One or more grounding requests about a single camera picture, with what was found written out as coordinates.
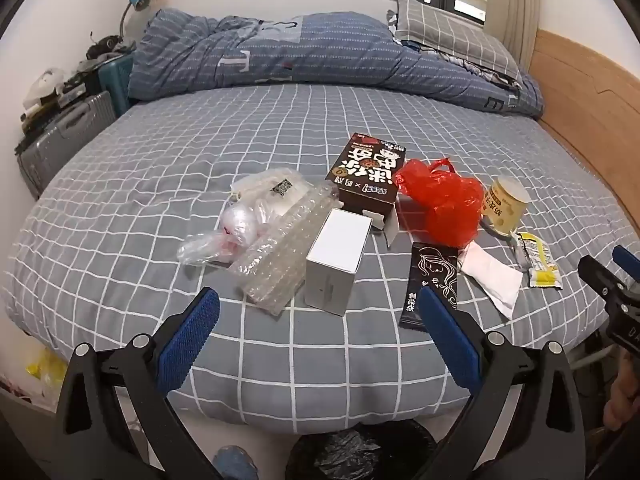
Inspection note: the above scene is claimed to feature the yellow snack wrapper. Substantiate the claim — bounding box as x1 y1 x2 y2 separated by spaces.
515 232 563 289

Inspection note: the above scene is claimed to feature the white tissue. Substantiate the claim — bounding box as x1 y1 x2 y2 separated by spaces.
459 242 523 320

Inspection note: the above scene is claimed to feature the black wet wipe packet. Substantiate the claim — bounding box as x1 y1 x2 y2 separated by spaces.
398 243 459 333

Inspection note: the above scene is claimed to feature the yellow instant noodle cup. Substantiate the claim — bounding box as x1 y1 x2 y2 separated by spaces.
482 176 532 237

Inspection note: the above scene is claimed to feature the clear bubble wrap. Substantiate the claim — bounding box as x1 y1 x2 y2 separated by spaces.
229 181 341 318

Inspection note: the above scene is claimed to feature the white small carton box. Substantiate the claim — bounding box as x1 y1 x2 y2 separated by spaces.
304 209 372 316

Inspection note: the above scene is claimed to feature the clear plastic bag red print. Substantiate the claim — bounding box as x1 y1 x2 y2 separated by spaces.
177 200 281 266

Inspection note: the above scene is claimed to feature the brown cookie box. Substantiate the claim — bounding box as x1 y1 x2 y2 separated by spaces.
325 132 407 250

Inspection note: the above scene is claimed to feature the black trash bin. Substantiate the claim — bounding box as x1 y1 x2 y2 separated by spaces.
284 419 437 480

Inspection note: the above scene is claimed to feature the person right hand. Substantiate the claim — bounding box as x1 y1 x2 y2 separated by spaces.
603 350 639 431

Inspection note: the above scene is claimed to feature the blue slipper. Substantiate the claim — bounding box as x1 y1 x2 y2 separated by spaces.
212 445 259 480

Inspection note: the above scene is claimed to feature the yellow plastic bag on floor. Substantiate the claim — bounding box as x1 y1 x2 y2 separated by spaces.
26 348 67 393

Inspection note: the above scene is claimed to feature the wooden headboard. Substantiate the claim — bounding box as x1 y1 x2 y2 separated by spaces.
529 29 639 226

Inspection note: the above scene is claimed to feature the grey checked bed sheet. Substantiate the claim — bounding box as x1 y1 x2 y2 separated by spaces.
4 84 639 434

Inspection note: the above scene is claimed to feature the grey suitcase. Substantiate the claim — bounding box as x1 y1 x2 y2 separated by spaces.
14 91 116 200

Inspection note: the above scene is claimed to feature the teal suitcase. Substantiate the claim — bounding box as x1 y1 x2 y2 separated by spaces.
98 53 134 117

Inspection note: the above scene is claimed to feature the beige curtain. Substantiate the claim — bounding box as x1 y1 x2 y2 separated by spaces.
484 0 540 70

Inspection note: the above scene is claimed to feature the grey checked pillow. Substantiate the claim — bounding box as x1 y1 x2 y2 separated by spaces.
394 0 523 87

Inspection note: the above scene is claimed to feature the blue striped duvet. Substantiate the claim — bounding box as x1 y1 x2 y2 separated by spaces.
128 8 544 118

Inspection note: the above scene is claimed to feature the white helmet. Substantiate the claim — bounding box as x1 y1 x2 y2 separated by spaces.
23 67 65 110

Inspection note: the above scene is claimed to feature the blue desk lamp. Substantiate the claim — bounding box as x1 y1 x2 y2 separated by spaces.
118 0 151 38

